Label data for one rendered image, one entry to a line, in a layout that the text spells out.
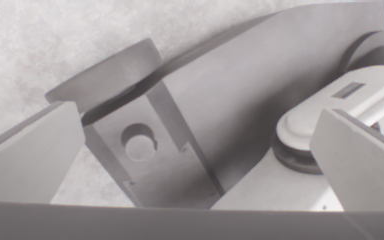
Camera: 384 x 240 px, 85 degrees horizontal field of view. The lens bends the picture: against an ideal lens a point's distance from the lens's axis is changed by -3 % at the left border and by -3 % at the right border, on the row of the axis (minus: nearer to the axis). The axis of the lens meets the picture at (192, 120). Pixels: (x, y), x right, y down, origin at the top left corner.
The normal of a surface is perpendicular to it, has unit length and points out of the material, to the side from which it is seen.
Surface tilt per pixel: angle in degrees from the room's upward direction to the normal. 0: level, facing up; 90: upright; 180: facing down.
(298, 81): 0
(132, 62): 31
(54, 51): 0
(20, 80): 0
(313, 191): 90
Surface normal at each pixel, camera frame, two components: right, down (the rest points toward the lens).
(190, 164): 0.29, 0.26
